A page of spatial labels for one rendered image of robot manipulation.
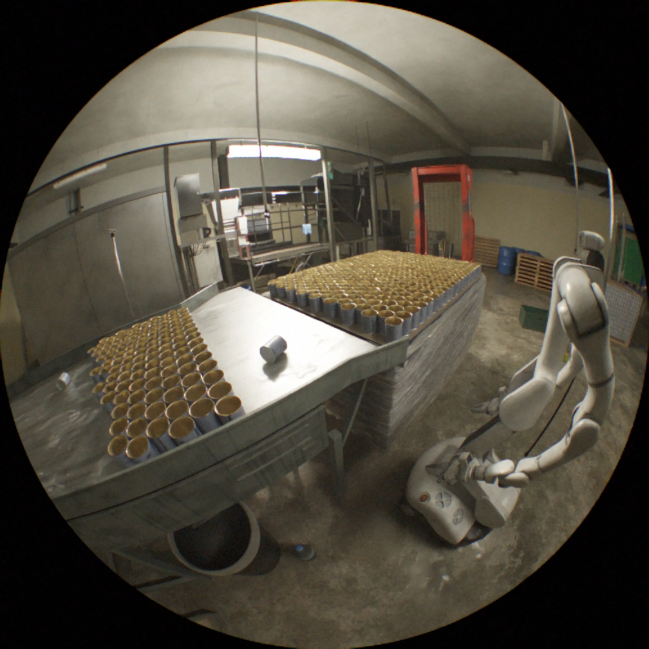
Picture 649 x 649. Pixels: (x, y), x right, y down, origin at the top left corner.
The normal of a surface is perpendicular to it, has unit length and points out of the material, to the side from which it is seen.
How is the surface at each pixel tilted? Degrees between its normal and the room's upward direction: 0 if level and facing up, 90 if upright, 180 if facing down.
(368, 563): 0
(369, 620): 0
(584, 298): 70
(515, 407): 87
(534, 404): 91
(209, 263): 90
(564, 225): 90
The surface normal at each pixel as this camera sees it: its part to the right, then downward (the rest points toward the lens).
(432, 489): -0.08, -0.90
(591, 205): -0.76, 0.33
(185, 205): 0.64, 0.28
